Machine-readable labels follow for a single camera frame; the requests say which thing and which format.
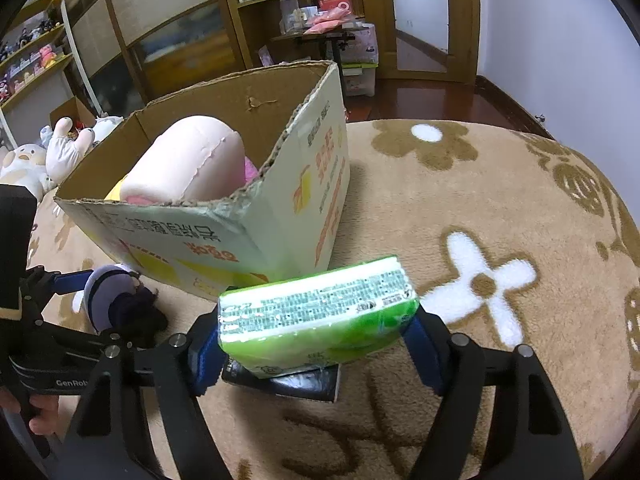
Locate black packet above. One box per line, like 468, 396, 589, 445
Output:
221, 355, 342, 403

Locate wooden wardrobe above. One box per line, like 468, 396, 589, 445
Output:
97, 0, 321, 106

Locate yellow toy shelf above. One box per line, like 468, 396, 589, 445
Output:
0, 0, 96, 151

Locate brown cardboard box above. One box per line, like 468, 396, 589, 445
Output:
50, 96, 98, 131

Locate small dark table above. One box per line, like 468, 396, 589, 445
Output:
272, 30, 356, 81

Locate clear plastic containers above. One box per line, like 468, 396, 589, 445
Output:
279, 0, 321, 36

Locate white plush with pink feet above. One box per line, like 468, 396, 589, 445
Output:
46, 116, 96, 186

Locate person's left hand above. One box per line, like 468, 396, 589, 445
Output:
0, 390, 62, 437

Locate beige floral blanket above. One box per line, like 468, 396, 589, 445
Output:
25, 119, 640, 480

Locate green tissue pack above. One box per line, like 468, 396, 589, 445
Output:
218, 256, 420, 380

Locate clear storage box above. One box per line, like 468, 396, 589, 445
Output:
342, 22, 378, 97

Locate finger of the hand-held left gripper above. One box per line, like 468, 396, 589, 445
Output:
22, 270, 96, 294
40, 317, 131, 356

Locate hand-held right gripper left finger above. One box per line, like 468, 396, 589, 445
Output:
60, 310, 228, 480

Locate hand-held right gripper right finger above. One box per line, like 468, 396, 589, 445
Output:
402, 305, 585, 480

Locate pale pink plush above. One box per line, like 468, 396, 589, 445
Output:
120, 115, 246, 206

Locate wooden door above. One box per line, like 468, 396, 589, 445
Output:
350, 0, 481, 81

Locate large white beige plush dog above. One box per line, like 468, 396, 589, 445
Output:
0, 142, 57, 197

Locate pink cloth pile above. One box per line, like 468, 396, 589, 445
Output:
305, 10, 347, 36

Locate purple-haired plush doll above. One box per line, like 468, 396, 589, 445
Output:
70, 264, 169, 350

